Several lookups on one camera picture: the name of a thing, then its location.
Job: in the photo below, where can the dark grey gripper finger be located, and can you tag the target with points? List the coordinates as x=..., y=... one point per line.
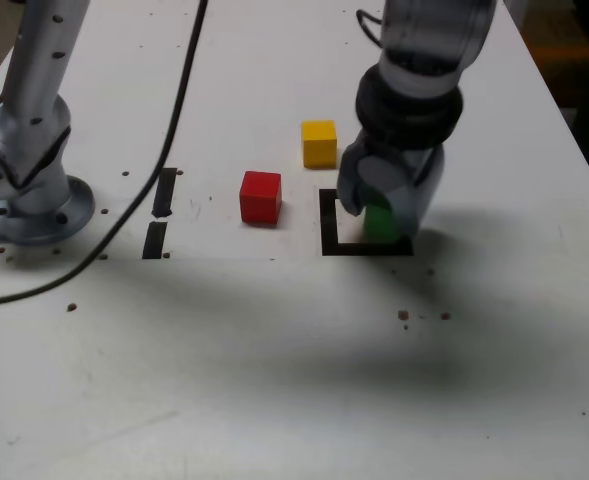
x=349, y=185

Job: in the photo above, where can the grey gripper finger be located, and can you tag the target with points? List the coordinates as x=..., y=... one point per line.
x=389, y=175

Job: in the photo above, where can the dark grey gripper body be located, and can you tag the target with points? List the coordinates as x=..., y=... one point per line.
x=421, y=160

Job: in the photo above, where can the green cube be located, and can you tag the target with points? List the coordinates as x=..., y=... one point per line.
x=376, y=222

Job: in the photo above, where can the yellow cube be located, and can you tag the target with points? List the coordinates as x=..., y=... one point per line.
x=319, y=147

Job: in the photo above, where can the red cube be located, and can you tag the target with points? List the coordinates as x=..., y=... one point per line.
x=259, y=200

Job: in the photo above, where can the black tape square outline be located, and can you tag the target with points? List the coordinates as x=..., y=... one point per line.
x=328, y=225

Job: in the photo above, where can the black tape strip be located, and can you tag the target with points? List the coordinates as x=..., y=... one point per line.
x=164, y=195

